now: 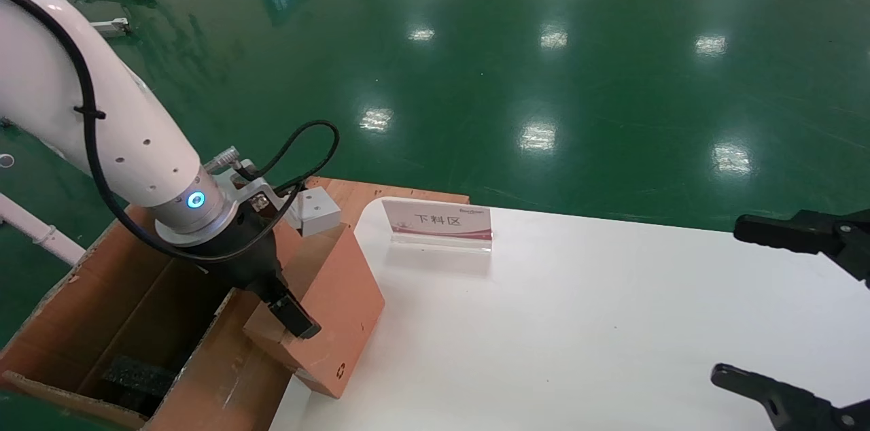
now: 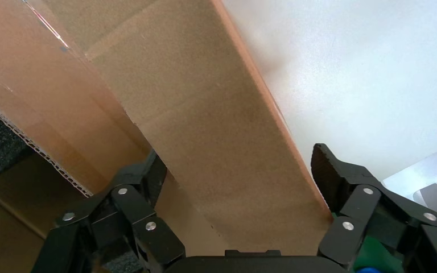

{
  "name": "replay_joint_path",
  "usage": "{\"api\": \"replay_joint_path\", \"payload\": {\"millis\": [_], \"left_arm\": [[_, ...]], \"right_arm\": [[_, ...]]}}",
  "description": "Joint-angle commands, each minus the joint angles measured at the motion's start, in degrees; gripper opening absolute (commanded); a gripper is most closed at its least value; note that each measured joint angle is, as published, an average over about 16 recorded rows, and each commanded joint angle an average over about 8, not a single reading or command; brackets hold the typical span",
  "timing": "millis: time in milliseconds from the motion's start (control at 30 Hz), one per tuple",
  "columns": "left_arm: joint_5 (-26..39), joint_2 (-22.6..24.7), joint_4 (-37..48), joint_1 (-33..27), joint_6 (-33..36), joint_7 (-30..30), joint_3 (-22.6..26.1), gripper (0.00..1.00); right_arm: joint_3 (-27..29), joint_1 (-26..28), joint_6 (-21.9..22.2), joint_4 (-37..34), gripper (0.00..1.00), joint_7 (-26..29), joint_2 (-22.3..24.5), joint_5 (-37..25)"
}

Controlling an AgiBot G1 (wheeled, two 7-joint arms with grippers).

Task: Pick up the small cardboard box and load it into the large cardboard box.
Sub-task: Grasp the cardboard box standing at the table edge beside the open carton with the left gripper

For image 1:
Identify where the small cardboard box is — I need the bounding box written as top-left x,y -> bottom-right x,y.
243,224 -> 385,399

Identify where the thick black cable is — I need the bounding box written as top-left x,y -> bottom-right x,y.
238,120 -> 340,195

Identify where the acrylic sign with red print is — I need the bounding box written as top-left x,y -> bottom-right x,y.
381,197 -> 493,255

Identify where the black cable with yellow tag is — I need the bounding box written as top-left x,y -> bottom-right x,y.
0,0 -> 303,263

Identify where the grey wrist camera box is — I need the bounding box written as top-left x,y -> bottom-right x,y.
231,159 -> 342,237

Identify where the large cardboard box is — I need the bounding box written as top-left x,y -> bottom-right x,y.
0,176 -> 470,431

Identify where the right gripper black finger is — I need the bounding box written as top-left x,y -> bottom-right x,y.
710,363 -> 870,431
733,209 -> 870,282

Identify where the white pipe frame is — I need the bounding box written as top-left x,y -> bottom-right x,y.
0,193 -> 86,266

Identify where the black foam block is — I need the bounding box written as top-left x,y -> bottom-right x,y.
102,355 -> 177,415

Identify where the white metal floor bar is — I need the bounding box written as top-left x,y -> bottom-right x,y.
88,18 -> 131,37

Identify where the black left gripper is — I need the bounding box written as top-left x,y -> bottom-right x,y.
182,203 -> 322,341

